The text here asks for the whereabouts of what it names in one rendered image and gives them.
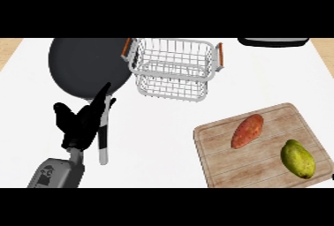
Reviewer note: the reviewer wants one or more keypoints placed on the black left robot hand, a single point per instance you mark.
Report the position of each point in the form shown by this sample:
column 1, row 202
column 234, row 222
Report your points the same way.
column 80, row 123

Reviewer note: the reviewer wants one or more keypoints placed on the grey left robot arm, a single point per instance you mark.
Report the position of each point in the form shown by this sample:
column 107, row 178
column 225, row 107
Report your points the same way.
column 55, row 173

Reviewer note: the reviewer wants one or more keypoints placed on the wooden cutting board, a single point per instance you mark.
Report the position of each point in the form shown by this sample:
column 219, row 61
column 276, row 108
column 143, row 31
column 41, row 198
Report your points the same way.
column 261, row 150

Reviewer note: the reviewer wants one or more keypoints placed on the green pear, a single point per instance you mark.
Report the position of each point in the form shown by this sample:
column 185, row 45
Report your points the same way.
column 298, row 160

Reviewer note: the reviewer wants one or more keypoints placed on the dark grey frying pan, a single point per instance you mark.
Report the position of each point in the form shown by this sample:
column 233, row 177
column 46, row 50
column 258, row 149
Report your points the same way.
column 86, row 66

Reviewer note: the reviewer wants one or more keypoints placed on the orange sweet potato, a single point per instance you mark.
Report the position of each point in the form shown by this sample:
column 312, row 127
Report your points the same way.
column 247, row 131

